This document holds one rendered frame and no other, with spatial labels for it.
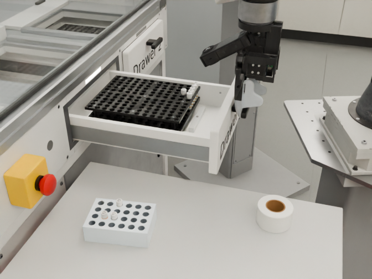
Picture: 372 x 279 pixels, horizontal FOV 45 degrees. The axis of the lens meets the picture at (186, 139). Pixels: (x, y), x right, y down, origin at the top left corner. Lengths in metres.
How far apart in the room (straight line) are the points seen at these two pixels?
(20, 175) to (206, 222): 0.37
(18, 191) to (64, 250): 0.14
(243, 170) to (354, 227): 1.04
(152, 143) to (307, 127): 0.47
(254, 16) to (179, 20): 1.83
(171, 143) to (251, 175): 1.32
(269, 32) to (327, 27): 3.04
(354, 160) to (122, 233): 0.56
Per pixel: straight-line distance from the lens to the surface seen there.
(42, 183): 0.85
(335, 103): 1.24
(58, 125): 0.99
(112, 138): 1.00
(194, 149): 0.94
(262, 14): 0.89
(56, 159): 1.01
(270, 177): 2.25
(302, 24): 3.95
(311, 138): 1.21
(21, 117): 0.87
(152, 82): 1.14
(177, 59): 2.80
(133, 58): 1.28
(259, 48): 0.94
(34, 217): 1.01
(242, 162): 2.20
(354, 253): 1.37
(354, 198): 1.23
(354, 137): 1.11
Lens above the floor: 1.40
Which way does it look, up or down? 33 degrees down
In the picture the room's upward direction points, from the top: straight up
